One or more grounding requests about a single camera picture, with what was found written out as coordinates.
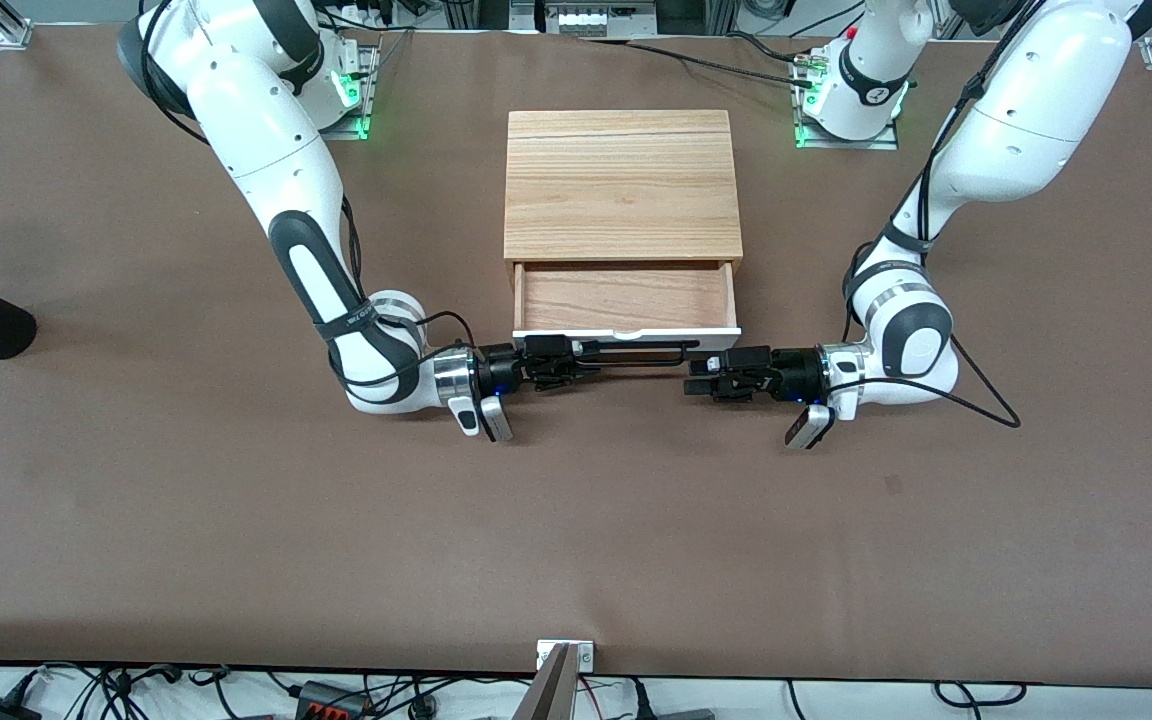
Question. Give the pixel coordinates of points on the grey floor box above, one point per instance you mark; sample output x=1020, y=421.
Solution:
x=684, y=714

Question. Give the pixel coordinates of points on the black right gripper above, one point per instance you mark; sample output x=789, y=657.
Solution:
x=499, y=367

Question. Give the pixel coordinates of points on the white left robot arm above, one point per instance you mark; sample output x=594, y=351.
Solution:
x=1026, y=120

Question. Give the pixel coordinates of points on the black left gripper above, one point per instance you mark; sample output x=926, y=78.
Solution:
x=794, y=373

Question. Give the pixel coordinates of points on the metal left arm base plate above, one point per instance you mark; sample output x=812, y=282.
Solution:
x=806, y=135

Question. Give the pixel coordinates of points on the black orange connector block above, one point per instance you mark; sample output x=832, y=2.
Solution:
x=331, y=698

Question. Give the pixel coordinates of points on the white power strip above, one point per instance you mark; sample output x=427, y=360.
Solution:
x=591, y=20

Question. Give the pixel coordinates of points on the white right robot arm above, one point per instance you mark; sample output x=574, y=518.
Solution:
x=256, y=130

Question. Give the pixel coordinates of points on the aluminium camera mount beam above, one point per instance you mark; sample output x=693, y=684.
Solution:
x=548, y=695

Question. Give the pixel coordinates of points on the wooden drawer cabinet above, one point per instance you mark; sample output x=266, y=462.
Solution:
x=621, y=185

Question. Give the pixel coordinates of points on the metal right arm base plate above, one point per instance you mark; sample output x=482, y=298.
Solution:
x=366, y=100

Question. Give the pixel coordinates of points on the silver table edge bracket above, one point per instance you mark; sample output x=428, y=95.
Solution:
x=586, y=655

